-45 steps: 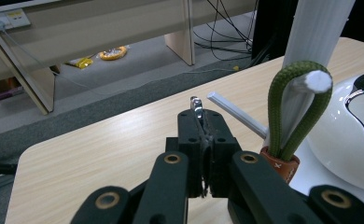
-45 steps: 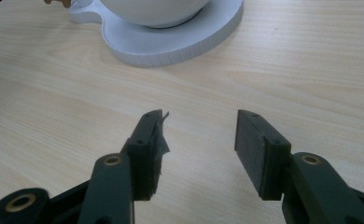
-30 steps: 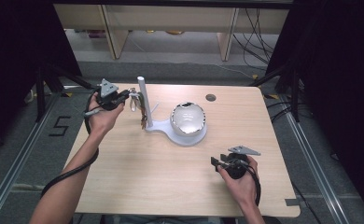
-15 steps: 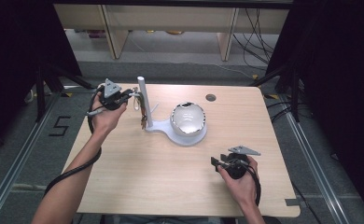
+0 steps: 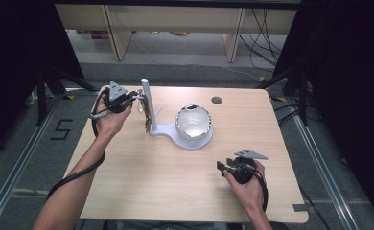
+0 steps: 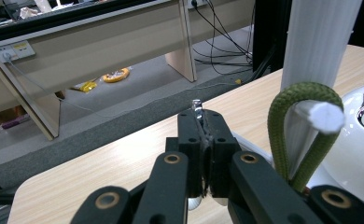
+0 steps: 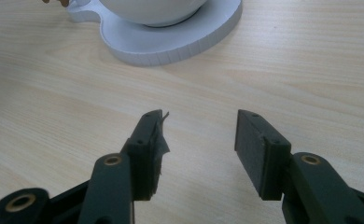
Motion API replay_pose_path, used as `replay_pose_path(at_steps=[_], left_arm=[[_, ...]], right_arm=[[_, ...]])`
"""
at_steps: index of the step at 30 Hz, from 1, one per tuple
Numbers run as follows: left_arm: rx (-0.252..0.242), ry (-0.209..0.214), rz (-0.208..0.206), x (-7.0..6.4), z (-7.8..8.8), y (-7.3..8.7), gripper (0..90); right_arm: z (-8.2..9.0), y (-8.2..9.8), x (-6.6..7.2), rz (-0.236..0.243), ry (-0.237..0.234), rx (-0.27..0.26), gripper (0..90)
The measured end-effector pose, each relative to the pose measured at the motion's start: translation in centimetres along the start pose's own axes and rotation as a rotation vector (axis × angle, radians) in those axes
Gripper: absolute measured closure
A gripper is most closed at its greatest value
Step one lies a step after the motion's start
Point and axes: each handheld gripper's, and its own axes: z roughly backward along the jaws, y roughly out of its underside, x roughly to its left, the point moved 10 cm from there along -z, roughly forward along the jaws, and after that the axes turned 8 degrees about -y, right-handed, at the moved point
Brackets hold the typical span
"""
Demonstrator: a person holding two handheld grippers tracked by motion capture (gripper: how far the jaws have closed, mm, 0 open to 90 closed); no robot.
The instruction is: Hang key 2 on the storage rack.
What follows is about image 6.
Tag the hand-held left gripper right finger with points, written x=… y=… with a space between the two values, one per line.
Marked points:
x=222 y=130

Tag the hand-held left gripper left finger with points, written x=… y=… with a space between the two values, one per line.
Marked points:
x=188 y=130

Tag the white jewelry stand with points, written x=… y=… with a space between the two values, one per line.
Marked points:
x=320 y=46

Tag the yellow tape roll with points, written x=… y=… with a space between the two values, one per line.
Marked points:
x=108 y=78

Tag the black cabinet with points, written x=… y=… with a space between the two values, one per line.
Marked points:
x=268 y=31

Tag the yellow packet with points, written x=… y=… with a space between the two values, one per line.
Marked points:
x=86 y=86

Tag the beige office desk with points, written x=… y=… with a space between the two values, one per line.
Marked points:
x=108 y=46

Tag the white egg-shaped bowl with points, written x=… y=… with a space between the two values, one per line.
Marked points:
x=351 y=158

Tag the white wall socket panel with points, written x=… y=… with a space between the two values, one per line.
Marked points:
x=18 y=49

